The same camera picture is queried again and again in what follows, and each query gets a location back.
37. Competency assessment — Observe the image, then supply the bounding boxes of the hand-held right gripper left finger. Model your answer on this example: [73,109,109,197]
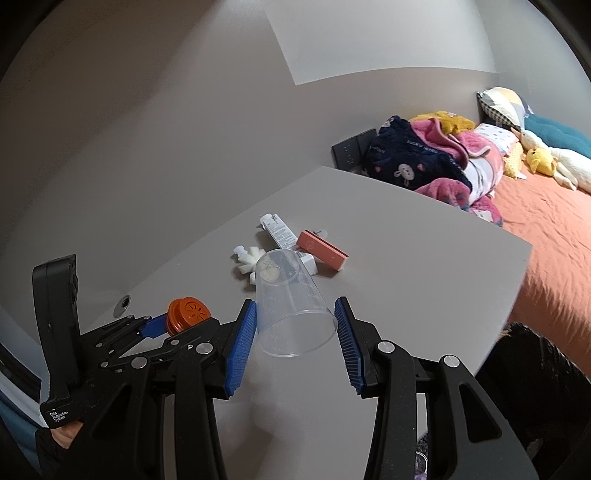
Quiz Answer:
[92,299,258,480]

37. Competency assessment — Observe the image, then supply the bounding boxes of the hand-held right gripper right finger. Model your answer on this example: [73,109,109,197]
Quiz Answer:
[333,296,539,480]

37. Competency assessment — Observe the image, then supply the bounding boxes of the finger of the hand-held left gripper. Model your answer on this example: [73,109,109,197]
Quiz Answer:
[99,318,223,370]
[85,314,171,358]

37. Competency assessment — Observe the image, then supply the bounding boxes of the orange plastic cap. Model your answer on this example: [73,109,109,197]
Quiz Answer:
[166,298,213,336]

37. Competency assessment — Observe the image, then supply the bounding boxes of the clear plastic cup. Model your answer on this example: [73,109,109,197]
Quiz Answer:
[255,248,339,358]

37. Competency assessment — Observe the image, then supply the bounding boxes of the salmon pink box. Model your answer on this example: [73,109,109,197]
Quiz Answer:
[295,229,349,273]

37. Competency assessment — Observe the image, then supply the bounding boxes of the white cardboard box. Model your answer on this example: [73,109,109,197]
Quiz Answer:
[260,213,320,276]

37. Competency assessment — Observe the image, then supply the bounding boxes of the bin with black bag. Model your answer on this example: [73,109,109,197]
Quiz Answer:
[416,322,591,480]

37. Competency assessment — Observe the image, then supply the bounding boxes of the person's left forearm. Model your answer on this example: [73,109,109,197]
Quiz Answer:
[34,427,100,480]

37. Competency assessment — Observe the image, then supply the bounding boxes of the person's left hand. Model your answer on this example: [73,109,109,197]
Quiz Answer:
[50,421,85,449]

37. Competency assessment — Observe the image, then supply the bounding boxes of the navy printed blanket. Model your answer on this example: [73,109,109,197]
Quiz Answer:
[361,115,474,195]

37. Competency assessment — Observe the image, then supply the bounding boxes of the white pink striped blanket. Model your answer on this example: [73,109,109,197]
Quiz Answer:
[462,148,504,195]

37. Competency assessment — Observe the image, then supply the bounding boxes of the pink fleece blanket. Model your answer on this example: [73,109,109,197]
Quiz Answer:
[411,117,505,228]

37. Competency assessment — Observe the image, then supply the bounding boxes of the bed with orange sheet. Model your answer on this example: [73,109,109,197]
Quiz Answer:
[489,175,591,342]

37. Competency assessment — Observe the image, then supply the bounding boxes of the small yellow cushion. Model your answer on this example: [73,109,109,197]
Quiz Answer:
[503,143,529,181]

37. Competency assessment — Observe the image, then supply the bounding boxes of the mustard yellow cloth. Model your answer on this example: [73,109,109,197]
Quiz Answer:
[410,111,476,134]

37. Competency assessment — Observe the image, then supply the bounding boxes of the white dotted pillow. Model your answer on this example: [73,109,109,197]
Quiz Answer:
[475,122,520,153]

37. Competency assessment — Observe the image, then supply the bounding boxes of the yellow duck plush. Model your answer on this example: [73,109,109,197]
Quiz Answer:
[526,147,558,176]

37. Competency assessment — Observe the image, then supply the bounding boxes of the checked patchwork pillow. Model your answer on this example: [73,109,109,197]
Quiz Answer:
[477,87,534,130]

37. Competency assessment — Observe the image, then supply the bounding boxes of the white goose plush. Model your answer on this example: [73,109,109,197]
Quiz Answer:
[517,129,591,195]

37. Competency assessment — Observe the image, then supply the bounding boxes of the teal long pillow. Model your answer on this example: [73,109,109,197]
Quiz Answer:
[524,113,591,160]

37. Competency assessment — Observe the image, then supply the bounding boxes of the black wall socket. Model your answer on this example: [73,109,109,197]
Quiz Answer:
[355,128,379,153]
[331,136,365,171]

